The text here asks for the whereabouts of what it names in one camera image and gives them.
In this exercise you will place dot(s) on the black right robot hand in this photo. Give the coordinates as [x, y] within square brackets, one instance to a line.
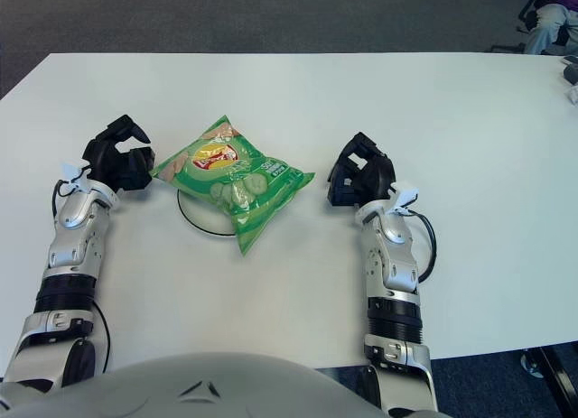
[372, 176]

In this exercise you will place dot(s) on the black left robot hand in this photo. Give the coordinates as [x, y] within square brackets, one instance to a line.
[117, 165]

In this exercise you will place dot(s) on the green potato chip bag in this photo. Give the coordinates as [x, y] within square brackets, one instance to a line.
[235, 174]

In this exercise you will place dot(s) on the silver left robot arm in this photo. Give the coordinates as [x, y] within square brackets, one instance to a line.
[72, 246]

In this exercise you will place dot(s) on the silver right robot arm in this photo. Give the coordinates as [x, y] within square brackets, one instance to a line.
[393, 264]

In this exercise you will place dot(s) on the white plate with black rim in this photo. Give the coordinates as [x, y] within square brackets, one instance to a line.
[198, 215]

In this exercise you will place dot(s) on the black office chair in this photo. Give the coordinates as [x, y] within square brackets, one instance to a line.
[508, 48]

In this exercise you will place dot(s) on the dark grey pouch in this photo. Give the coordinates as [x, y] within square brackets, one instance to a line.
[572, 75]

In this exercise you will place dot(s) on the dark flat device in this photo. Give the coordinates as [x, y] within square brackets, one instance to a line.
[571, 59]

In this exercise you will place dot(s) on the seated person in grey trousers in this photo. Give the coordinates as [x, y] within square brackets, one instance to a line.
[548, 27]

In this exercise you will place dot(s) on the grey robot torso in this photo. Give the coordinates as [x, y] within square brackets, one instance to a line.
[203, 386]

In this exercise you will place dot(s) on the black table leg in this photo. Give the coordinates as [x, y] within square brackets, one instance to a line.
[555, 377]

